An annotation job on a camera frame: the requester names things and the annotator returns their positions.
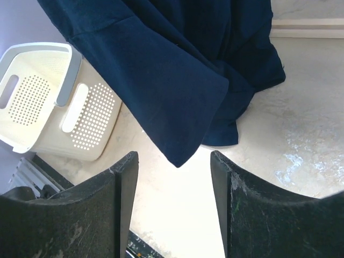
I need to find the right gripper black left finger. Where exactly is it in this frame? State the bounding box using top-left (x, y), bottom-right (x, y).
top-left (1, 152), bottom-right (139, 257)

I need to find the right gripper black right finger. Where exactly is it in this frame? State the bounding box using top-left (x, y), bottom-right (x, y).
top-left (210, 151), bottom-right (343, 258)

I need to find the navy blue t shirt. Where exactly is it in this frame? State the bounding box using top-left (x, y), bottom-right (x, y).
top-left (39, 0), bottom-right (285, 167)

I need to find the cream plastic laundry basket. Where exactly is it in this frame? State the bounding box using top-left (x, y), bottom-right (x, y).
top-left (1, 42), bottom-right (121, 161)

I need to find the wooden clothes rack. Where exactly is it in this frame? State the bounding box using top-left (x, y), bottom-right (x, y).
top-left (270, 18), bottom-right (343, 39)

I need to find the aluminium frame rail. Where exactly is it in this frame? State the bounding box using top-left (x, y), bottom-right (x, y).
top-left (9, 155), bottom-right (74, 199)

